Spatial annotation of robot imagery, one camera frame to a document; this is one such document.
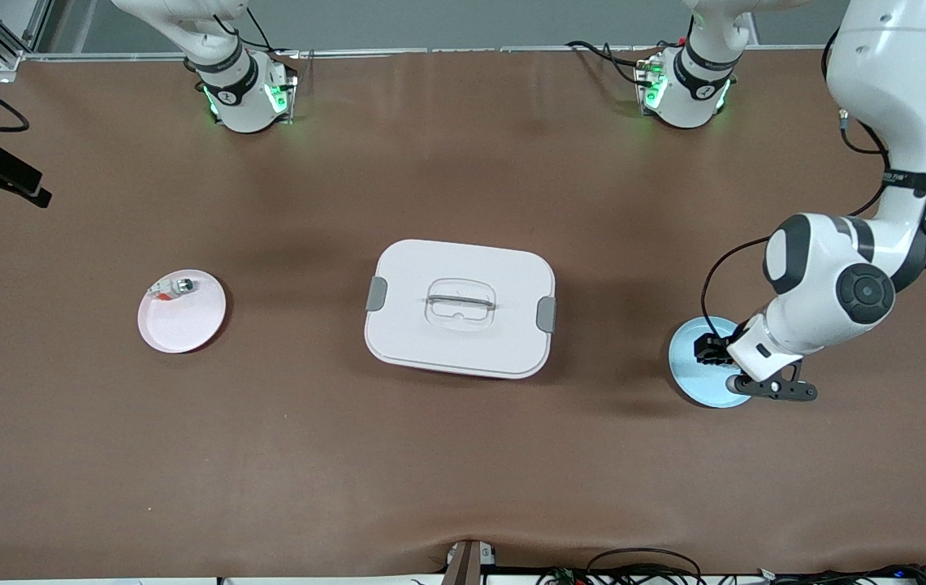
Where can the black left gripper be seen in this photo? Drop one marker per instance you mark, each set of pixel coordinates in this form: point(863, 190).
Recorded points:
point(712, 347)

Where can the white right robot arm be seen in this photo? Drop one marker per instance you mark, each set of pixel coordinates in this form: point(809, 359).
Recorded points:
point(240, 89)

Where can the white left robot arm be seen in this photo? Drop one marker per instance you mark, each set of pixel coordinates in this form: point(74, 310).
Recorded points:
point(877, 81)

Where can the light blue round plate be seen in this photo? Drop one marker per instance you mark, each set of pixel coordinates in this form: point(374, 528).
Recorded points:
point(707, 382)

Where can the grey box latch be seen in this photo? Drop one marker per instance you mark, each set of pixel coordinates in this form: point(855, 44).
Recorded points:
point(376, 293)
point(546, 314)

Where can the white lidded storage box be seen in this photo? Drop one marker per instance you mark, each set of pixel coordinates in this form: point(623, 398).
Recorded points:
point(455, 341)

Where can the brown table cover mat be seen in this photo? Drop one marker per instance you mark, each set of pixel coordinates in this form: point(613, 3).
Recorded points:
point(463, 455)

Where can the pink round plate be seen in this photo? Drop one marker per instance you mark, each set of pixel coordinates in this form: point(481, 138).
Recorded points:
point(183, 321)

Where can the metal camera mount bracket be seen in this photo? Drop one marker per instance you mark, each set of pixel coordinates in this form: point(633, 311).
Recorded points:
point(467, 565)

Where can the green push-button switch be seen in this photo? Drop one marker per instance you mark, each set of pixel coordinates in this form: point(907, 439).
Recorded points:
point(175, 287)

